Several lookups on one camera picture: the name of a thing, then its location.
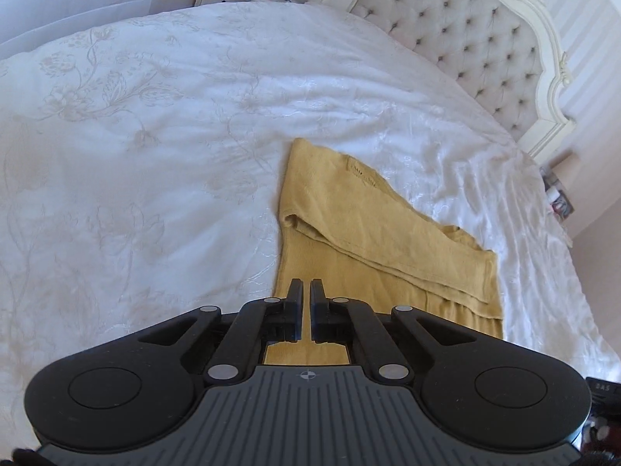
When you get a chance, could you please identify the yellow knit sweater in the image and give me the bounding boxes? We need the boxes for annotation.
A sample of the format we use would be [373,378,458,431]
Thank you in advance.
[274,139,503,339]

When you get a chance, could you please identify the right hand in maroon glove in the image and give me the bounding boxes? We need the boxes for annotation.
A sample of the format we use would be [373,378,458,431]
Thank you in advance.
[580,416,620,459]

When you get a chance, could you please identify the white flat cardboard panels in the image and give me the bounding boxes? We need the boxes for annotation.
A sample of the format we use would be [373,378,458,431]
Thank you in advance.
[1,0,153,59]

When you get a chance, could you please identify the cream tufted headboard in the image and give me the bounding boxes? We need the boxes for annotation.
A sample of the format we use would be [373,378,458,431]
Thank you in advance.
[310,0,576,163]

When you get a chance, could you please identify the white floral bedspread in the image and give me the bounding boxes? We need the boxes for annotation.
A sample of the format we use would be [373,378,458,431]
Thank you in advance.
[1,2,620,452]

